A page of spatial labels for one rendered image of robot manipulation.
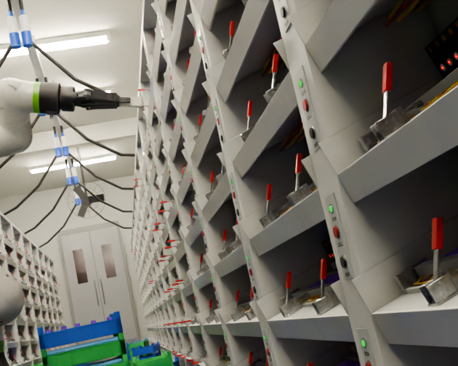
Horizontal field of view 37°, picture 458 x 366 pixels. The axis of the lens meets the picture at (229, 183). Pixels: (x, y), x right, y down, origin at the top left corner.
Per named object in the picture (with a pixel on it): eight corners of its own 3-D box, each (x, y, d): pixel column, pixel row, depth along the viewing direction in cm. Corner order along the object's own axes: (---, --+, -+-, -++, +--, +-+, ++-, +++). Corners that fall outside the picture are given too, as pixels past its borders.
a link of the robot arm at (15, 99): (-15, 86, 193) (-7, 70, 203) (-10, 125, 200) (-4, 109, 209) (37, 88, 195) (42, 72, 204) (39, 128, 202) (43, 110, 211)
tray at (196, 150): (219, 114, 178) (201, 83, 179) (196, 168, 236) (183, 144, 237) (285, 80, 182) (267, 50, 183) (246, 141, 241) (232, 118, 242)
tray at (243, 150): (304, 94, 107) (259, 19, 108) (241, 178, 165) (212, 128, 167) (409, 39, 111) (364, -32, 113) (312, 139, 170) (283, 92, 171)
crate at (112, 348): (43, 372, 247) (40, 350, 248) (43, 370, 266) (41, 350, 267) (126, 354, 256) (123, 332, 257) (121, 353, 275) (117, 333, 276)
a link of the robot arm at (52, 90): (40, 74, 199) (43, 85, 208) (37, 113, 197) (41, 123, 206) (61, 75, 200) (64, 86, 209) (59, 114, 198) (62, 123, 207)
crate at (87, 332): (40, 350, 248) (36, 327, 250) (41, 350, 267) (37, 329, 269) (123, 332, 257) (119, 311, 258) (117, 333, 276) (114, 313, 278)
